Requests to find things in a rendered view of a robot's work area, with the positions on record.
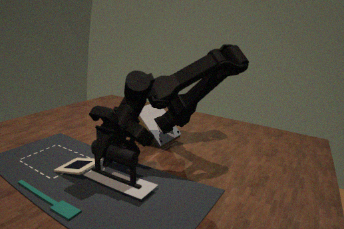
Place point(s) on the beige square tile with dark centre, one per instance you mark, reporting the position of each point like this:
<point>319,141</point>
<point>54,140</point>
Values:
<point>76,166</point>

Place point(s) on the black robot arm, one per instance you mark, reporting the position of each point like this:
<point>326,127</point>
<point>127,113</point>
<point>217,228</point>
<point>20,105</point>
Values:
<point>163,91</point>

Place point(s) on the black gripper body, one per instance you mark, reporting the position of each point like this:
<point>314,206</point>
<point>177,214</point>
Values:
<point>114,118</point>

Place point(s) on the green flat trowel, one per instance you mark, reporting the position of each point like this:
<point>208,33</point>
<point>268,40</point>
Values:
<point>61,208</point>

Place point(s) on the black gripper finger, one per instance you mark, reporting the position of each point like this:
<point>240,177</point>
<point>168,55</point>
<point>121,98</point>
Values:
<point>107,162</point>
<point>104,137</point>

